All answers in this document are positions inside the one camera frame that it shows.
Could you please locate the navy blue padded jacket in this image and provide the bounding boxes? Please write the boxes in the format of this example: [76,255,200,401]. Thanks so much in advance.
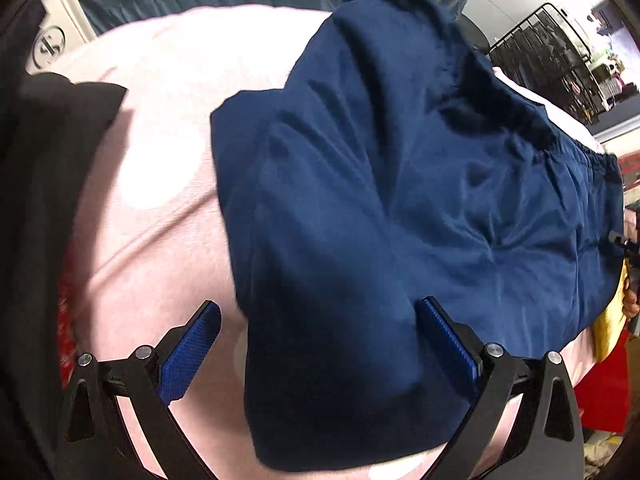
[210,0,623,472]

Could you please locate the golden yellow fabric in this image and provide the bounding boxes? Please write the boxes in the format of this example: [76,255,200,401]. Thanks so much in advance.
[591,264,628,363]

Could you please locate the pink polka dot bedsheet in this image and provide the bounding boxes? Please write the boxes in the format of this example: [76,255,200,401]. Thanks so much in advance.
[55,6,608,479]

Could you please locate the red patterned cloth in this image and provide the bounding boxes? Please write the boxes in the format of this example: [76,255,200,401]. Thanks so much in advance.
[56,276,76,388]

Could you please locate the black quilted jacket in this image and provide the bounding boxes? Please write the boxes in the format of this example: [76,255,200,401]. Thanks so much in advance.
[1,0,126,479]

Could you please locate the white medical cart machine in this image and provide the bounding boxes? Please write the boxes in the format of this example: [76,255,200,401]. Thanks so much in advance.
[26,0,96,74]

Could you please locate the black wire rack shelf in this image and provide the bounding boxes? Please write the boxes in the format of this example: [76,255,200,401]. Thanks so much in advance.
[488,2,608,126]

